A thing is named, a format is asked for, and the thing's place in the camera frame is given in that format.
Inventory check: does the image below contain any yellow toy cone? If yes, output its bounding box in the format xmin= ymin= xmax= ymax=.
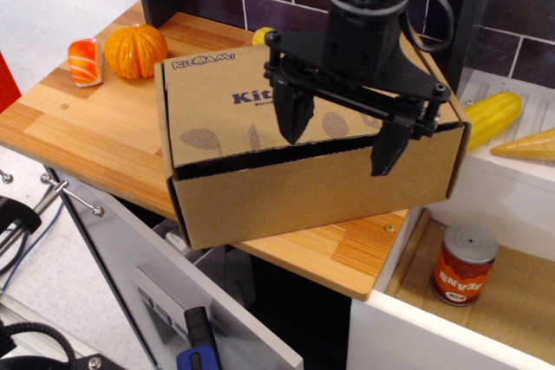
xmin=490 ymin=128 xmax=554 ymax=161

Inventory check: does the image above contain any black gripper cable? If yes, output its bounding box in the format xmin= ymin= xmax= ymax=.
xmin=401 ymin=0 xmax=455 ymax=54

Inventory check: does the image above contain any brown cardboard box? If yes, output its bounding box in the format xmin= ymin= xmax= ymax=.
xmin=155 ymin=45 xmax=470 ymax=249

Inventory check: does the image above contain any white open drawer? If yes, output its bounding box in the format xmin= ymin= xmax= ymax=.
xmin=347 ymin=209 xmax=554 ymax=369

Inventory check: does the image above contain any salmon sushi toy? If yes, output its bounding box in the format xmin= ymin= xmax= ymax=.
xmin=68 ymin=38 xmax=103 ymax=88

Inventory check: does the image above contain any blue floor cable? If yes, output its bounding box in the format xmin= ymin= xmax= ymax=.
xmin=0 ymin=203 xmax=65 ymax=293

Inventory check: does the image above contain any small yellow toy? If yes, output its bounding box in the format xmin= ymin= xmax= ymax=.
xmin=251 ymin=27 xmax=275 ymax=46

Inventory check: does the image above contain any orange toy tangerine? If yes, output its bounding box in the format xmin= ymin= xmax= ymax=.
xmin=104 ymin=24 xmax=169 ymax=80

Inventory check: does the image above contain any orange beans can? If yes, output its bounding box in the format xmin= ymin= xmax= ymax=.
xmin=430 ymin=221 xmax=500 ymax=307

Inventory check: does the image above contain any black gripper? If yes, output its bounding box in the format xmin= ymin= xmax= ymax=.
xmin=264 ymin=0 xmax=451 ymax=177

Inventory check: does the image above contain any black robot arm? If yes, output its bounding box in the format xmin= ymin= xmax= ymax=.
xmin=264 ymin=0 xmax=452 ymax=176

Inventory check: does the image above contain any grey cabinet door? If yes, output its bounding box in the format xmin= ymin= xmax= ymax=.
xmin=50 ymin=170 xmax=304 ymax=369

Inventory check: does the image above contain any yellow toy corn cob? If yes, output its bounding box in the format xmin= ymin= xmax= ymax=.
xmin=465 ymin=92 xmax=523 ymax=150

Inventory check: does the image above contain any black braided cable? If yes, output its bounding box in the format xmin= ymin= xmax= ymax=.
xmin=0 ymin=321 xmax=78 ymax=370

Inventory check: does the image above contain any blue black tool handle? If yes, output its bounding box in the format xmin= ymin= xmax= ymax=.
xmin=176 ymin=307 xmax=222 ymax=370

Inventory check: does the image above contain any white dish rack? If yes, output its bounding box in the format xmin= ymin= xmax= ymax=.
xmin=459 ymin=69 xmax=554 ymax=191

